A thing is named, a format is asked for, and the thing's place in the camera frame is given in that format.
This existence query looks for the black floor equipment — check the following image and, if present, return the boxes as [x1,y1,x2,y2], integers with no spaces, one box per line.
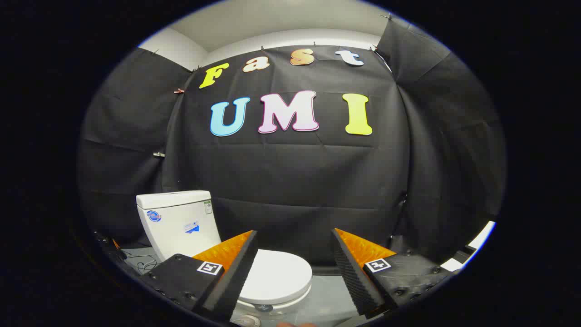
[93,231,130,265]

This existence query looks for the white toilet lid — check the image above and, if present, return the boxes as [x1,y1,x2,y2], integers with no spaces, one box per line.
[238,249,313,301]

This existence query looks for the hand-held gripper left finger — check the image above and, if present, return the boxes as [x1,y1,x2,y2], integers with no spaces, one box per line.
[141,230,259,324]

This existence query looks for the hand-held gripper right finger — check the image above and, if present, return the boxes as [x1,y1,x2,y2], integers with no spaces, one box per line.
[330,228,454,318]

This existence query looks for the black backdrop cloth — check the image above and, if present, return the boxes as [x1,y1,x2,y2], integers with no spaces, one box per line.
[77,18,507,273]

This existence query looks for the thin black floor cables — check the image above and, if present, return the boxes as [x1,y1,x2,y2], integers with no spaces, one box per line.
[122,248,160,276]

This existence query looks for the white toilet with tank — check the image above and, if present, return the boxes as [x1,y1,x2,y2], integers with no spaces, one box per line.
[136,191,314,318]

